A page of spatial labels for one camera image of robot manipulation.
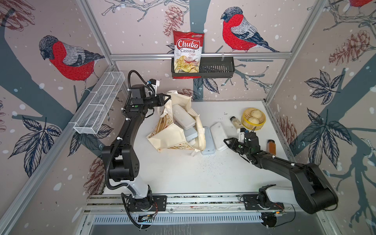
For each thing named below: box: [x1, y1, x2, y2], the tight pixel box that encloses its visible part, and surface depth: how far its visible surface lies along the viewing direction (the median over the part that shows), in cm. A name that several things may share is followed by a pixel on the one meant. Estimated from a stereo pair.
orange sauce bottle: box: [266, 139, 277, 156], surface depth 95 cm
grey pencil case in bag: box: [183, 126, 199, 142], surface depth 85 cm
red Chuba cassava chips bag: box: [172, 30, 205, 80], surface depth 87 cm
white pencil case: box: [210, 121, 229, 152], surface depth 96 cm
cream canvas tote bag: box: [146, 93, 207, 156], surface depth 83 cm
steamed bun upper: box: [250, 109, 262, 119], surface depth 106 cm
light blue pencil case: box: [200, 126, 216, 155], surface depth 94 cm
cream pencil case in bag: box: [171, 104, 197, 131], surface depth 92 cm
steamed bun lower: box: [248, 116, 260, 125], surface depth 103 cm
